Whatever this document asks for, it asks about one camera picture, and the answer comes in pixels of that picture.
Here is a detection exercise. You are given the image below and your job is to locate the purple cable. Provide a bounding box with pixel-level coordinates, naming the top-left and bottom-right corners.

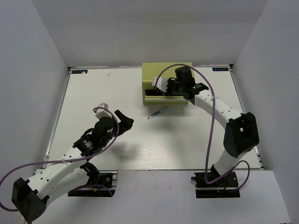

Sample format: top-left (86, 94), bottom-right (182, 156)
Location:
top-left (154, 63), bottom-right (252, 192)
top-left (0, 106), bottom-right (122, 212)

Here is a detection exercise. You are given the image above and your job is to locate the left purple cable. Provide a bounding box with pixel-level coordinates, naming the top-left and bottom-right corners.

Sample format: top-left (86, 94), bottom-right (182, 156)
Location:
top-left (0, 106), bottom-right (122, 212)

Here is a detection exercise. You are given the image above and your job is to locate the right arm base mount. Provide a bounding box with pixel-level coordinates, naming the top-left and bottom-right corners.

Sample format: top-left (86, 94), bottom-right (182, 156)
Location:
top-left (191, 172), bottom-right (240, 199)

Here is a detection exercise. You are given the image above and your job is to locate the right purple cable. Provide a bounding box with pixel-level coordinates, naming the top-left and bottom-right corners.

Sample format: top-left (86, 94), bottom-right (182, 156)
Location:
top-left (154, 63), bottom-right (252, 192)

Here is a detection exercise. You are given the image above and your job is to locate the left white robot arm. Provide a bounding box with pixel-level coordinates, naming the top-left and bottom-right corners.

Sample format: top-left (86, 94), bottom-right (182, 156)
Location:
top-left (12, 107), bottom-right (134, 224)

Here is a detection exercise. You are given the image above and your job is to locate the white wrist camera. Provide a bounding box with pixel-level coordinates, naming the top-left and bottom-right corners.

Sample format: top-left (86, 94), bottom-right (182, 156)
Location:
top-left (152, 77), bottom-right (168, 92)
top-left (93, 103), bottom-right (112, 120)

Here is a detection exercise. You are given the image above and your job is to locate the silver light blue pen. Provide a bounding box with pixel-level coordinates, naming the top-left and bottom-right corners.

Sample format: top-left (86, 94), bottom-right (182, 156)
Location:
top-left (148, 106), bottom-right (169, 119)

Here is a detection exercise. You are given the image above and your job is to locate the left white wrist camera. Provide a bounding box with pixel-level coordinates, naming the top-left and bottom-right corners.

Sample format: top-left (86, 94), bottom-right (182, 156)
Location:
top-left (93, 103), bottom-right (112, 120)

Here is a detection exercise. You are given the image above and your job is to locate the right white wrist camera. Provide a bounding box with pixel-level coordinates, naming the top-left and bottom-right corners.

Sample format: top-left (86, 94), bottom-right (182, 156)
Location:
top-left (152, 77), bottom-right (168, 92)

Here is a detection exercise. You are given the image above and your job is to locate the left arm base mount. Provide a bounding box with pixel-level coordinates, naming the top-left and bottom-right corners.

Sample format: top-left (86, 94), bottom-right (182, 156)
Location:
top-left (68, 162), bottom-right (118, 197)

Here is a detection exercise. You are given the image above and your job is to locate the right blue corner sticker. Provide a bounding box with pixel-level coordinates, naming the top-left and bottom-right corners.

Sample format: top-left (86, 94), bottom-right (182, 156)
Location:
top-left (212, 67), bottom-right (229, 71)

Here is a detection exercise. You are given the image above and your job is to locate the left blue corner sticker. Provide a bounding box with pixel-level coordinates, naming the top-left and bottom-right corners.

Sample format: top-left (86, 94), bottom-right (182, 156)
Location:
top-left (71, 70), bottom-right (88, 74)

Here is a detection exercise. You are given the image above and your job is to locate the blue corner sticker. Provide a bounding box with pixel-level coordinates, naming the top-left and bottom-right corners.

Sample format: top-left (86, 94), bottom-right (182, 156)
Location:
top-left (212, 67), bottom-right (229, 71)
top-left (71, 70), bottom-right (88, 74)

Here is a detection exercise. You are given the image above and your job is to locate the green metal drawer box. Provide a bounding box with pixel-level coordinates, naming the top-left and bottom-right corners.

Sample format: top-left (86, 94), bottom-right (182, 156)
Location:
top-left (142, 62), bottom-right (192, 105)

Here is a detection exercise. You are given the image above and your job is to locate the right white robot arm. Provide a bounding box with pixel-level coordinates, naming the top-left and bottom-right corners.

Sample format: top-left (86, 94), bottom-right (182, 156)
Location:
top-left (153, 63), bottom-right (259, 186)

